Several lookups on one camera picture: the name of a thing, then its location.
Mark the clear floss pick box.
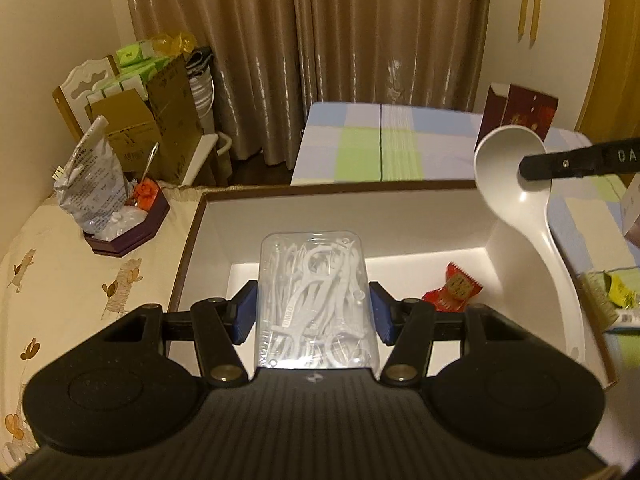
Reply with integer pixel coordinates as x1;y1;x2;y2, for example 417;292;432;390
255;231;380;372

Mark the white plastic ladle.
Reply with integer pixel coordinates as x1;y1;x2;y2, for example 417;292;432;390
473;125;586;363

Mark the white product box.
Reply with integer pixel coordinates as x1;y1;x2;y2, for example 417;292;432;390
620;174;640;247

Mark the red snack packet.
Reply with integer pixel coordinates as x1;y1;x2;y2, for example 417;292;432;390
422;262;483;312

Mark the large white cardboard box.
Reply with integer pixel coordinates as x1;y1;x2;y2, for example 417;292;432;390
168;181;617;388

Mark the red gift box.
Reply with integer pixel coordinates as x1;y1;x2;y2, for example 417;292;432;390
475;82;559;146

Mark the dark hexagonal tray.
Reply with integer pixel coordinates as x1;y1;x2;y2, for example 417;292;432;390
84;178;170;257

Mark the yellow snack packet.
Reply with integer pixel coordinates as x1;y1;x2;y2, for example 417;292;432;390
603;272;639;310

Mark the large white tube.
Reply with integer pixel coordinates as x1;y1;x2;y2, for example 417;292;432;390
606;308;640;335

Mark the silver plastic bag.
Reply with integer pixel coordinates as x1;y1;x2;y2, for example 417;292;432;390
53;115;130;235

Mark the checkered tablecloth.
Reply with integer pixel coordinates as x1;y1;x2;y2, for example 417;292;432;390
290;101;640;361

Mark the brown cardboard boxes pile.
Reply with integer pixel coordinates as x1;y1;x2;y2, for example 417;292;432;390
86;55;204;184

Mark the white wooden chair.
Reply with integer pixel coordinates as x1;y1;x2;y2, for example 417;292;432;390
52;54;118;141

